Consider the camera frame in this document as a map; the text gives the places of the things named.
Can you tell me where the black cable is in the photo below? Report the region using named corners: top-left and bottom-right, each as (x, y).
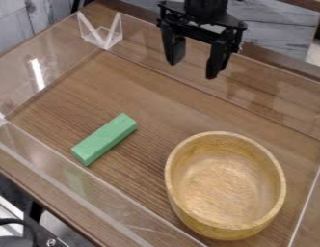
top-left (0, 218), bottom-right (39, 247)

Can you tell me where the clear acrylic tray wall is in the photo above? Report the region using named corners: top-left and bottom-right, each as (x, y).
top-left (0, 4), bottom-right (320, 247)

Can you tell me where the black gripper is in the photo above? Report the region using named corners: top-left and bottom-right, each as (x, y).
top-left (158, 0), bottom-right (248, 79)

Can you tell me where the black metal base with bolt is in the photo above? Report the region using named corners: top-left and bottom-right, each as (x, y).
top-left (23, 222), bottom-right (70, 247)

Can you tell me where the clear acrylic corner bracket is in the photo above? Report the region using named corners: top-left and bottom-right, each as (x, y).
top-left (77, 12), bottom-right (124, 50)

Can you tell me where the brown wooden bowl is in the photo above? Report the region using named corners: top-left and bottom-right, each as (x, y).
top-left (164, 131), bottom-right (288, 241)

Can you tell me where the green rectangular block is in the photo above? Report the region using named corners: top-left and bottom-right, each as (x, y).
top-left (71, 113), bottom-right (137, 166)

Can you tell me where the black table leg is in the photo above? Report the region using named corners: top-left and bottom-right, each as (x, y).
top-left (25, 201), bottom-right (45, 223)

